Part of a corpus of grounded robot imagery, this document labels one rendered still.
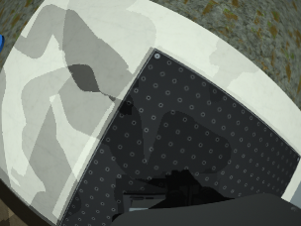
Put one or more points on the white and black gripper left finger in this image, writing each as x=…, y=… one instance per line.
x=175, y=192

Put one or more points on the white tip box with clear lid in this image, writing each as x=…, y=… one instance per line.
x=144, y=202

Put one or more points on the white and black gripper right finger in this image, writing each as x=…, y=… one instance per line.
x=197, y=195

